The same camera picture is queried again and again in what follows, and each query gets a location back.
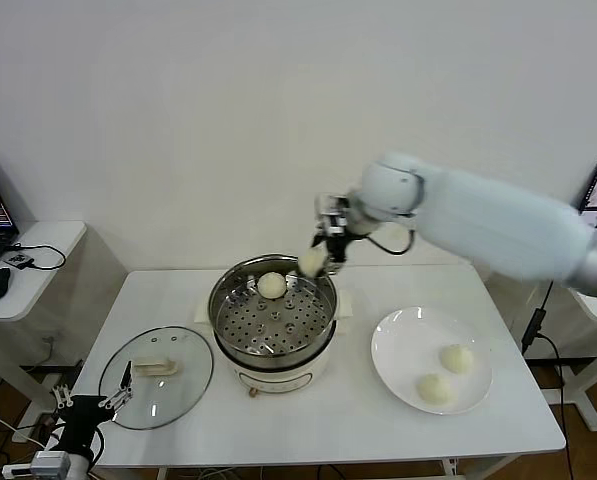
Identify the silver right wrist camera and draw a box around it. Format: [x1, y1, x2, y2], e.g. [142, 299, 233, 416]
[314, 194, 350, 221]

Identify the thin black looped cable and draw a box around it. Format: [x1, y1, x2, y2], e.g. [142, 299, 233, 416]
[2, 243, 68, 274]

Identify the white steamed baozi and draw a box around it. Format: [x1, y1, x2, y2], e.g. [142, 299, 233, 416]
[438, 344, 476, 374]
[256, 271, 287, 300]
[416, 373, 457, 405]
[299, 249, 328, 279]

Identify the glass lid with cream handle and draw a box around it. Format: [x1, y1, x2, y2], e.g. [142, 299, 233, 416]
[98, 326, 215, 430]

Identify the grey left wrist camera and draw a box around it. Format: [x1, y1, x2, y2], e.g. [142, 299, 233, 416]
[2, 449, 72, 479]

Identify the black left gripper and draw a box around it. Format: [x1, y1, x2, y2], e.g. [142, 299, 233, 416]
[52, 360, 133, 452]

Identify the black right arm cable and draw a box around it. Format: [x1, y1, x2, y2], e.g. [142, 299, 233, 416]
[365, 227, 417, 257]

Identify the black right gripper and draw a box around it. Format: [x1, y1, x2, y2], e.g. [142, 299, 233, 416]
[309, 208, 353, 276]

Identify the white round plate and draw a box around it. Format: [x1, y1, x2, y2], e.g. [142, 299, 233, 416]
[370, 306, 494, 415]

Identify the white electric cooker base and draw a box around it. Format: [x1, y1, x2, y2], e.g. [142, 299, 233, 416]
[193, 309, 358, 400]

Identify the perforated steel steamer basket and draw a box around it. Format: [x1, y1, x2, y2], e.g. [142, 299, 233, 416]
[193, 254, 355, 369]

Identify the white side table with mouse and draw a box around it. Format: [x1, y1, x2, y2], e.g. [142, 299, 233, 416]
[0, 221, 88, 444]

